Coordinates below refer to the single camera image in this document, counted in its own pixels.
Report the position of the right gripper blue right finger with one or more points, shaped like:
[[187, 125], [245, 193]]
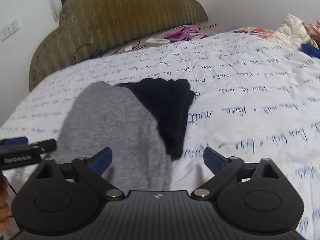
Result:
[[225, 172]]

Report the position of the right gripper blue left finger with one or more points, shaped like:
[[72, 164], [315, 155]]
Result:
[[89, 171]]

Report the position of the grey navy raglan sweater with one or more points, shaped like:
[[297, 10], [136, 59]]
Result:
[[143, 124]]

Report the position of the person's left hand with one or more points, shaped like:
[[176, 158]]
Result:
[[4, 207]]

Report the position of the white script print quilt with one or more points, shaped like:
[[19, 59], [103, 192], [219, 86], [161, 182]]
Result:
[[253, 99]]

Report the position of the white power strip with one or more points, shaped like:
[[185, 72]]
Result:
[[156, 42]]

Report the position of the red floral fabric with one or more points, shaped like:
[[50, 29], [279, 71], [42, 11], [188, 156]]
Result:
[[255, 31]]

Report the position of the purple garment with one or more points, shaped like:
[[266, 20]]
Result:
[[183, 33]]

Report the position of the blue garment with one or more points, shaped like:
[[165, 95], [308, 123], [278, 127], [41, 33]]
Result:
[[310, 50]]

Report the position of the olive tufted headboard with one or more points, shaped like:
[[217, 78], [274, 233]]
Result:
[[88, 28]]

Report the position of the peach pink garment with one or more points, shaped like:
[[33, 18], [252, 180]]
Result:
[[313, 31]]

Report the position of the white double wall socket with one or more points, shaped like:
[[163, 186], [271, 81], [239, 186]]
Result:
[[9, 30]]

